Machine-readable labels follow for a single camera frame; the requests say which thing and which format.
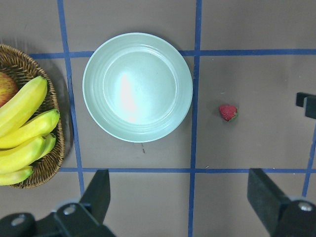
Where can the strawberry near plate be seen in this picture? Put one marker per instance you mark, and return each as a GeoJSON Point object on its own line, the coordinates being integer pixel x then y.
{"type": "Point", "coordinates": [228, 112]}

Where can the brown wicker basket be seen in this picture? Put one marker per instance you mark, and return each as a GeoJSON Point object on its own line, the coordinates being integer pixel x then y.
{"type": "Point", "coordinates": [44, 123]}

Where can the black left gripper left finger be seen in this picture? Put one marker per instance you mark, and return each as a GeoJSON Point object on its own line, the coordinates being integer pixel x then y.
{"type": "Point", "coordinates": [96, 198]}

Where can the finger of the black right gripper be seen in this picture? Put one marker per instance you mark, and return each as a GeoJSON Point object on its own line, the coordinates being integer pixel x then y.
{"type": "Point", "coordinates": [308, 102]}

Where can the red yellow apple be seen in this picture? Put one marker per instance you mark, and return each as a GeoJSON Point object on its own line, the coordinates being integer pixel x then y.
{"type": "Point", "coordinates": [8, 88]}

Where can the light green plate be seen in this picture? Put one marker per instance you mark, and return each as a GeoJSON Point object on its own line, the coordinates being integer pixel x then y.
{"type": "Point", "coordinates": [137, 87]}

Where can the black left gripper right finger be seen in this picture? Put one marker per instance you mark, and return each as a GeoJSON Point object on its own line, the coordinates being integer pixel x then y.
{"type": "Point", "coordinates": [266, 199]}

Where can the yellow banana bunch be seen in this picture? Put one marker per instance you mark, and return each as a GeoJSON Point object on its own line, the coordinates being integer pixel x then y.
{"type": "Point", "coordinates": [22, 128]}

